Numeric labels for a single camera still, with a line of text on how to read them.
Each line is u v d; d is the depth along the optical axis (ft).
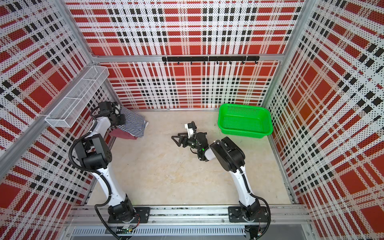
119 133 3.26
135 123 3.43
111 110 2.76
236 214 2.40
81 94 2.57
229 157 1.77
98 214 2.31
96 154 1.85
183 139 2.77
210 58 2.90
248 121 3.77
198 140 2.57
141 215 2.42
